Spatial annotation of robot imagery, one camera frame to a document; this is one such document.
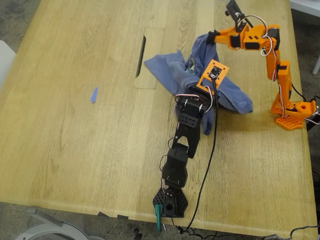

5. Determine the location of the blue printed T-shirt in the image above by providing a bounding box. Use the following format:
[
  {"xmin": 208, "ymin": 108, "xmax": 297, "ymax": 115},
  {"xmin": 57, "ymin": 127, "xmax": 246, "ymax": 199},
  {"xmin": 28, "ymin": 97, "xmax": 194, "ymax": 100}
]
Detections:
[{"xmin": 143, "ymin": 33, "xmax": 254, "ymax": 136}]

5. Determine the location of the black camera cable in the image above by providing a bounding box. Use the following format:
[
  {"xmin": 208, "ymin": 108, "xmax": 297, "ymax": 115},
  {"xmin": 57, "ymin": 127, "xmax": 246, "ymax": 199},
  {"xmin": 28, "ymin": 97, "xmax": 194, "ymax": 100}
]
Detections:
[{"xmin": 178, "ymin": 74, "xmax": 219, "ymax": 236}]

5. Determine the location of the grey chair base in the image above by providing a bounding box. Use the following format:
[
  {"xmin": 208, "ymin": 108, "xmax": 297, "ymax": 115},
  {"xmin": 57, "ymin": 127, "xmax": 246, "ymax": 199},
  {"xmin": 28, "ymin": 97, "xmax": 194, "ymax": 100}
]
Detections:
[{"xmin": 13, "ymin": 207, "xmax": 91, "ymax": 240}]

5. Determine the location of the black floor caster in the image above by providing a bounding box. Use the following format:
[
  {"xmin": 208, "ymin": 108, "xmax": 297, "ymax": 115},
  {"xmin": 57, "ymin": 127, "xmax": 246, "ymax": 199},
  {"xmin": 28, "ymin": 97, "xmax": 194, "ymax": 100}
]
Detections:
[{"xmin": 132, "ymin": 227, "xmax": 144, "ymax": 240}]

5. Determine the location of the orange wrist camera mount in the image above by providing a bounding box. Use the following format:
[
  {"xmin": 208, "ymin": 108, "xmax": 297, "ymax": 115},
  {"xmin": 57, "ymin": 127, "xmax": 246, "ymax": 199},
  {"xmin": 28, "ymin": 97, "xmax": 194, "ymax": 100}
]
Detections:
[{"xmin": 195, "ymin": 59, "xmax": 230, "ymax": 90}]

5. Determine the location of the green table clamp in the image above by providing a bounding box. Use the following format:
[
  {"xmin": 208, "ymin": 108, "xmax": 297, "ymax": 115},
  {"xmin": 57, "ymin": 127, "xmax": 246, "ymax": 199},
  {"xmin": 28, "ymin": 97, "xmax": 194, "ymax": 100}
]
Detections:
[{"xmin": 153, "ymin": 203, "xmax": 168, "ymax": 233}]

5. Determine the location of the blue tape piece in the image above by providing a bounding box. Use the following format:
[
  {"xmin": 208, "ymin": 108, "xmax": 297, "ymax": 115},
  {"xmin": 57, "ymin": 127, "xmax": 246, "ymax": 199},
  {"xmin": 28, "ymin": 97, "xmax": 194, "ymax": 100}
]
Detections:
[{"xmin": 89, "ymin": 87, "xmax": 99, "ymax": 104}]

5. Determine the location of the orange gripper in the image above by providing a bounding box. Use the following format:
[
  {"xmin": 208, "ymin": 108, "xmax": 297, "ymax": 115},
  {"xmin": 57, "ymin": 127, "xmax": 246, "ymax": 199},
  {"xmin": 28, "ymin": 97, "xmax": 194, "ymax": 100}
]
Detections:
[{"xmin": 206, "ymin": 24, "xmax": 270, "ymax": 51}]

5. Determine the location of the black floor cable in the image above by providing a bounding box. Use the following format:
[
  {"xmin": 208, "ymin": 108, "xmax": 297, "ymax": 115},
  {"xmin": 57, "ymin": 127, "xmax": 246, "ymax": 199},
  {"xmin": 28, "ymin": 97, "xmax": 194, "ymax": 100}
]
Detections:
[{"xmin": 262, "ymin": 224, "xmax": 320, "ymax": 240}]

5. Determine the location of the wooden cable hatch lid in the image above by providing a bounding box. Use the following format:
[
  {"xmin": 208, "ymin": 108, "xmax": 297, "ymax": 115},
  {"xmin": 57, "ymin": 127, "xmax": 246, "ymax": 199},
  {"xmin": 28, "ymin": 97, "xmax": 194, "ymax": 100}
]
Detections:
[{"xmin": 133, "ymin": 26, "xmax": 166, "ymax": 90}]

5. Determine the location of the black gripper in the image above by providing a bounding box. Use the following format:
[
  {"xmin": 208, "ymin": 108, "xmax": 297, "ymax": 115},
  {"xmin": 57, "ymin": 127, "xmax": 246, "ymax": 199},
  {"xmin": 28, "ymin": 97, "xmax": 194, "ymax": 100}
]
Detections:
[{"xmin": 183, "ymin": 86, "xmax": 216, "ymax": 107}]

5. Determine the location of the white furniture leg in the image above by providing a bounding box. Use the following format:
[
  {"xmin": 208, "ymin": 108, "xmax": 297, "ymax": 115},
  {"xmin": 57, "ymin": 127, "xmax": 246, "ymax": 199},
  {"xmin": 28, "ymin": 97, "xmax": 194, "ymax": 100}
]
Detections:
[{"xmin": 312, "ymin": 53, "xmax": 320, "ymax": 75}]

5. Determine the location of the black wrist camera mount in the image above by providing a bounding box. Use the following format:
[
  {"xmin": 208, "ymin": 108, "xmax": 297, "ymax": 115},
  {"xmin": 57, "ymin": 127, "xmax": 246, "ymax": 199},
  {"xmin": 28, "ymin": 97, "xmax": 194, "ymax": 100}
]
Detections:
[{"xmin": 224, "ymin": 0, "xmax": 254, "ymax": 33}]

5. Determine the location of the white furniture panel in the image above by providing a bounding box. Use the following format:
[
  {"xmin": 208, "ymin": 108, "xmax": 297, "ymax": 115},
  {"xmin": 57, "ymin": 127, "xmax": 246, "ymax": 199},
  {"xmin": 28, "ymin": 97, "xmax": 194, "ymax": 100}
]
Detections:
[{"xmin": 289, "ymin": 0, "xmax": 320, "ymax": 18}]

